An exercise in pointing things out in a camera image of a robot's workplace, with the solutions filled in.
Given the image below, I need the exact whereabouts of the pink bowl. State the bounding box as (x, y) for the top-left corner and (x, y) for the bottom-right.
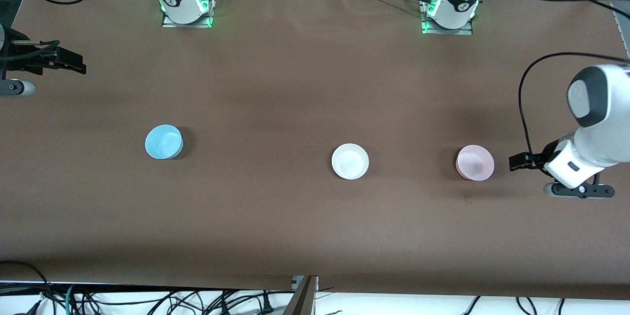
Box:
(455, 145), (495, 182)

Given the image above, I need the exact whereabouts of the white bowl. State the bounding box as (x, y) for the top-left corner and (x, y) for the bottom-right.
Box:
(331, 143), (370, 180)

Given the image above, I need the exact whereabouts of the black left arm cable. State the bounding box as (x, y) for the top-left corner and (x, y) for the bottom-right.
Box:
(517, 51), (630, 174)

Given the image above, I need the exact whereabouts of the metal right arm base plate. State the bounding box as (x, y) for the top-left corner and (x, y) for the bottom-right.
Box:
(161, 0), (214, 29)

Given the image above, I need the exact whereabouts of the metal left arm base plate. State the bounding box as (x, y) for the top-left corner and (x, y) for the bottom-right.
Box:
(420, 0), (474, 36)

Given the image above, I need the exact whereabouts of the grey metal post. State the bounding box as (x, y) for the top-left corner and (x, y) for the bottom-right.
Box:
(283, 275), (320, 315)

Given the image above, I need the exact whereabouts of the light blue bowl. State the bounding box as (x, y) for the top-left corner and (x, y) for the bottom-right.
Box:
(144, 124), (184, 160)

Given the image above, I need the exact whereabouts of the brown table cover sheet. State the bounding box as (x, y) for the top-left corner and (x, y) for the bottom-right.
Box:
(0, 0), (630, 301)

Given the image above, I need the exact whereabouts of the teal floor cable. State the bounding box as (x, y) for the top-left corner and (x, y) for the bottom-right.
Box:
(64, 284), (77, 315)

